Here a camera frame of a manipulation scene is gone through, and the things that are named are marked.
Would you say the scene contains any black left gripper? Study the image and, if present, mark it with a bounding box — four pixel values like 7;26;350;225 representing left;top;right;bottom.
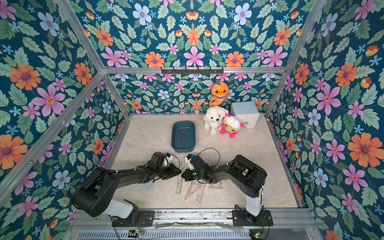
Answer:
154;163;183;180

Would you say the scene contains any clear stencil ruler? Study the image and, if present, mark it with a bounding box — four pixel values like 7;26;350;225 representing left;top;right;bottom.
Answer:
176;161;186;195

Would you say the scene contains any teal plastic storage box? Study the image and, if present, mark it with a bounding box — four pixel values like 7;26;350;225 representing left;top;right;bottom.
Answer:
171;121;196;153

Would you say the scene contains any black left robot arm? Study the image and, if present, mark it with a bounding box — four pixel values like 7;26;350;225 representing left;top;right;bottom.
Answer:
72;162;181;219

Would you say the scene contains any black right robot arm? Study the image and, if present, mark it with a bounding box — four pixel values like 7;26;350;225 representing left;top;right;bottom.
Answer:
182;155;267;218

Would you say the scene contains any pink set square triangle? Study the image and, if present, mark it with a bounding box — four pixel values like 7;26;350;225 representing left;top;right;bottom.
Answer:
185;182;201;201

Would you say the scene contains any clear short ruler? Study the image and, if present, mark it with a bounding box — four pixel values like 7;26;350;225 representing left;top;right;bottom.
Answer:
196;183;206;204

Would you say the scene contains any clear protractor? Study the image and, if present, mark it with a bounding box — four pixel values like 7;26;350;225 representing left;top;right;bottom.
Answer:
138;181;154;193

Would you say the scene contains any small pink triangle ruler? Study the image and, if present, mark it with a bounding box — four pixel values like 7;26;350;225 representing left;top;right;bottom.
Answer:
209;182;223;189

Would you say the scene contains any white dog plush toy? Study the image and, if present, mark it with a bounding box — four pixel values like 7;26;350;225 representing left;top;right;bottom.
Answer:
204;106;229;136

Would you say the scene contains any pink white doll plush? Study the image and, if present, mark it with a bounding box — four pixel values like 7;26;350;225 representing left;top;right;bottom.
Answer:
219;114;248;139

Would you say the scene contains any light blue small cabinet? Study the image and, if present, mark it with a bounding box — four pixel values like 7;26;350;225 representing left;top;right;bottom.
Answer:
230;102;261;129

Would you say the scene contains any orange dinosaur plush toy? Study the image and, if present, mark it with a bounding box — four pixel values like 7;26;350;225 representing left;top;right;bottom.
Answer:
210;82;230;107

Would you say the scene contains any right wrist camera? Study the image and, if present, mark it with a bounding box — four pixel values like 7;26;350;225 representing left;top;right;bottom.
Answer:
185;154;199;171

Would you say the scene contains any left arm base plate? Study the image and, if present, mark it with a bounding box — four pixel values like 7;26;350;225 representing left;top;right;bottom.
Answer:
112;210;155;228

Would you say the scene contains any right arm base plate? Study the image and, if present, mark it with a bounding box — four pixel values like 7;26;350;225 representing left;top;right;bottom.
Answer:
232;209;274;227

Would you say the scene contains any black hook rail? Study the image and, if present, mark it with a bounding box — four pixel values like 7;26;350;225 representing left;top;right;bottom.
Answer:
161;67;224;75

